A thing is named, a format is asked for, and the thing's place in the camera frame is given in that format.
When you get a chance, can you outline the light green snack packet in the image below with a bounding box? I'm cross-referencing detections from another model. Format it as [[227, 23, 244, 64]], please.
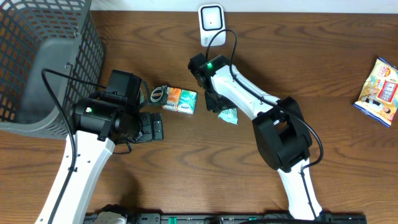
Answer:
[[218, 108, 238, 125]]

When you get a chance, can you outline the teal small snack packet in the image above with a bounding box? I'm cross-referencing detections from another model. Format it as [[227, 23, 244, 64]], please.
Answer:
[[177, 90, 197, 114]]

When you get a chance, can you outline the dark green round-logo packet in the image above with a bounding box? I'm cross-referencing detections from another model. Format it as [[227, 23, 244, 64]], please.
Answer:
[[149, 85, 169, 106]]

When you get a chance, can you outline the orange small snack packet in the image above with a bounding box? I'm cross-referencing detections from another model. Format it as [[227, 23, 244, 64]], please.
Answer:
[[162, 87, 182, 111]]

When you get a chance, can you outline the large beige snack bag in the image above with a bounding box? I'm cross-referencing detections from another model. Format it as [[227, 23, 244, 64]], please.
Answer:
[[353, 57, 397, 128]]

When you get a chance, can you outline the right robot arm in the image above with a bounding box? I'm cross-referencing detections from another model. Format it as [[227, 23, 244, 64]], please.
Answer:
[[188, 54, 322, 220]]

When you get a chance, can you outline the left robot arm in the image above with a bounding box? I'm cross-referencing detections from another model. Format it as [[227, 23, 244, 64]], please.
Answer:
[[37, 68, 164, 223]]

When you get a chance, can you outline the white barcode scanner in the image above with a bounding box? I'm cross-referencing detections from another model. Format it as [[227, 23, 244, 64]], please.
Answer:
[[198, 4, 226, 47]]

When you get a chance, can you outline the dark grey mesh plastic basket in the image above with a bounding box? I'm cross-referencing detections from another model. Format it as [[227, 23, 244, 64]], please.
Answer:
[[1, 0, 104, 139]]

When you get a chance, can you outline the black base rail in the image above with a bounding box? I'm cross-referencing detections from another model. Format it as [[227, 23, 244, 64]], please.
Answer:
[[83, 211, 367, 224]]

